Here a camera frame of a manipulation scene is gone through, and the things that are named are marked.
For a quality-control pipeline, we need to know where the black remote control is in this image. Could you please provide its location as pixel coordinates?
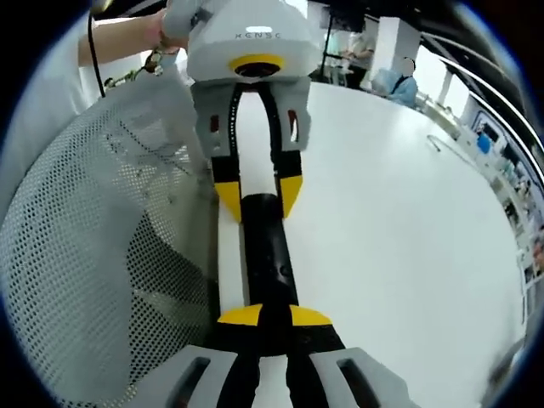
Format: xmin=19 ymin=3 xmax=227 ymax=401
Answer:
xmin=239 ymin=192 xmax=301 ymax=357

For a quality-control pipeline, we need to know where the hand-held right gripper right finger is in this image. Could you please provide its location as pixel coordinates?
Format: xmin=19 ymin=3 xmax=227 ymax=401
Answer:
xmin=284 ymin=305 xmax=422 ymax=408

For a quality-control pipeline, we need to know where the grey mesh office chair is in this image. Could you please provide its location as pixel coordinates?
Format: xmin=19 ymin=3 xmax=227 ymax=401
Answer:
xmin=0 ymin=78 xmax=224 ymax=408

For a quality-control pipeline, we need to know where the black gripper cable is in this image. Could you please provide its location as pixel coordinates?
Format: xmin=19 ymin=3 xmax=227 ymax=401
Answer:
xmin=86 ymin=0 xmax=108 ymax=100

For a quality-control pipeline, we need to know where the person's left hand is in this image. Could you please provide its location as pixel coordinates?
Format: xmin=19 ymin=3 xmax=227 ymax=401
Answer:
xmin=156 ymin=8 xmax=190 ymax=54

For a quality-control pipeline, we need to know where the green yellow trinket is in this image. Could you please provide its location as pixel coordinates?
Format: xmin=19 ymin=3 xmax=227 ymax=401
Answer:
xmin=103 ymin=48 xmax=165 ymax=91

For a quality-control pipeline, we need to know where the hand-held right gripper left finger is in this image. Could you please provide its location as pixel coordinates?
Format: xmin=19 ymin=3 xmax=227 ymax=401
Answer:
xmin=125 ymin=303 xmax=264 ymax=408

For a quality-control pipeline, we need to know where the person's white shirt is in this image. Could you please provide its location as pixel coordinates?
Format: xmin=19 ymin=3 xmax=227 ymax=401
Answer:
xmin=0 ymin=23 xmax=101 ymax=205

